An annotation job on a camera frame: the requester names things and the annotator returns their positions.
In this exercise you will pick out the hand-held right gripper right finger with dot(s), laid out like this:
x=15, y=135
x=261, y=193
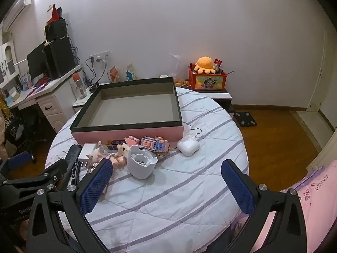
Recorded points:
x=238, y=187

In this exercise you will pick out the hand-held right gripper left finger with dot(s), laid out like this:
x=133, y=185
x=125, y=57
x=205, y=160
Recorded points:
x=96, y=187

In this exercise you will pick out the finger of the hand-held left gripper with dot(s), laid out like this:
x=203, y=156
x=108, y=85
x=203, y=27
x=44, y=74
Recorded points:
x=18, y=160
x=56, y=170

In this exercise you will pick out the black remote control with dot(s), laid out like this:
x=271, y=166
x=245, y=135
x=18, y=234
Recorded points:
x=73, y=152

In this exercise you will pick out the white charger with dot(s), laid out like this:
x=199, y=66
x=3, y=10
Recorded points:
x=87, y=151

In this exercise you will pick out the pink pig doll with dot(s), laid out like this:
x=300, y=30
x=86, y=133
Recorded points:
x=101, y=151

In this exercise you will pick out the cream doll figure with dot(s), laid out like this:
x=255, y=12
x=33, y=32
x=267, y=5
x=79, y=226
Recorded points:
x=119, y=154

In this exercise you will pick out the white plastic cup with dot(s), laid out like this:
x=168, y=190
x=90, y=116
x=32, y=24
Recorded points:
x=139, y=171

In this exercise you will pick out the pink cat block figure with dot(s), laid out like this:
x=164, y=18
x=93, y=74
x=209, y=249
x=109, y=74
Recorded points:
x=130, y=140

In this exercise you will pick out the white earbuds case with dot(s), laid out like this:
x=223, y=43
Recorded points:
x=187, y=146

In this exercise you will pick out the pink box with dark rim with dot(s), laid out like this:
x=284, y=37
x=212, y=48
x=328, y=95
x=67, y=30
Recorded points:
x=137, y=134

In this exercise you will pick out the pastel building block toy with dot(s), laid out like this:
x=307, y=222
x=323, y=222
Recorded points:
x=154, y=145

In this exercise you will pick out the black office chair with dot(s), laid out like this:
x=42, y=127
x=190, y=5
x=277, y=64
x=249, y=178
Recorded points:
x=23, y=129

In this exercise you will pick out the leopard print cloth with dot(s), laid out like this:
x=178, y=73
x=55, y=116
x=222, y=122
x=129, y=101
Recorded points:
x=4, y=110

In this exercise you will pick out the white desk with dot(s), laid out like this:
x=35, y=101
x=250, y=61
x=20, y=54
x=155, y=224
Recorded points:
x=52, y=116

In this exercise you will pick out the black bathroom scale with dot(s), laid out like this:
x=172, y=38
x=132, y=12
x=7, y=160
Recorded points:
x=245, y=120

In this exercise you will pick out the white low cabinet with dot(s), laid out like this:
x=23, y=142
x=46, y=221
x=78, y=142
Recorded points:
x=79, y=102

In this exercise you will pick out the pink printed bedding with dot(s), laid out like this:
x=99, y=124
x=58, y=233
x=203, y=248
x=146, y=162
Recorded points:
x=316, y=203

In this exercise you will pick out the blue white carton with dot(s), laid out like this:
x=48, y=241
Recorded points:
x=25, y=80

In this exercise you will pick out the red papers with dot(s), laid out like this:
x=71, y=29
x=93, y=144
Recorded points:
x=42, y=82

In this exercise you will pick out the red-capped water bottle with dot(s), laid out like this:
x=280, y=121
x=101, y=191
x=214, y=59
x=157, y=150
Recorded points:
x=80, y=91

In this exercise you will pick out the black handheld device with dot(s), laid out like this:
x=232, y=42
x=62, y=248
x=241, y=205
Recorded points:
x=94, y=87

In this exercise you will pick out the dark-topped low bench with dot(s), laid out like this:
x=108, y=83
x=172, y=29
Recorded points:
x=210, y=92

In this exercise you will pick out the white light bar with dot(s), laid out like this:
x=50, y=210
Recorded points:
x=21, y=62

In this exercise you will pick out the black monitor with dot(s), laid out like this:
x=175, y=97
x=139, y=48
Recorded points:
x=36, y=63

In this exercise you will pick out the white glass-door cabinet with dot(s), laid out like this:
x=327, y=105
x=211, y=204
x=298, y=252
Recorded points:
x=8, y=60

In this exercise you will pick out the red storage box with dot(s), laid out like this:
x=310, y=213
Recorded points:
x=208, y=82

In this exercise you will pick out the black computer tower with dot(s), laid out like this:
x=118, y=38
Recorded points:
x=59, y=58

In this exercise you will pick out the orange snack bag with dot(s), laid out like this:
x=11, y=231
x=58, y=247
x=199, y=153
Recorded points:
x=114, y=74

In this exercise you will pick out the blue white snack bag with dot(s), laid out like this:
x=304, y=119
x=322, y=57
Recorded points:
x=131, y=73

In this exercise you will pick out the red snack packet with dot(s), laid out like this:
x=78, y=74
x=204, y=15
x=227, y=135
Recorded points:
x=218, y=62

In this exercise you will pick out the orange octopus plush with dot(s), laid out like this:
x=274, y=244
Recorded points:
x=205, y=64

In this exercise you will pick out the clear plastic bag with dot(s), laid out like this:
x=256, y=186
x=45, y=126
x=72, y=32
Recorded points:
x=177, y=68

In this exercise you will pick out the black box on tower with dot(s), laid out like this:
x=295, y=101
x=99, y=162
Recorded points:
x=55, y=30

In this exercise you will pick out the white door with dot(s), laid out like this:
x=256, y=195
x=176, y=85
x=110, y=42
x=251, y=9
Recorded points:
x=323, y=79

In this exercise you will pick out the white air conditioner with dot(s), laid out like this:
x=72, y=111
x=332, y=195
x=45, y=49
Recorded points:
x=18, y=10

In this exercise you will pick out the red cardboard piece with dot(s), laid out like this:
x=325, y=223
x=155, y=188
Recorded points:
x=54, y=14

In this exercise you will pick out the cream bed frame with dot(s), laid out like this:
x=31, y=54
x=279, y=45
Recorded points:
x=323, y=150

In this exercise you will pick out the white wall outlet strip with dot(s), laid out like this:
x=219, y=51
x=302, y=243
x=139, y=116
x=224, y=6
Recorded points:
x=100, y=56

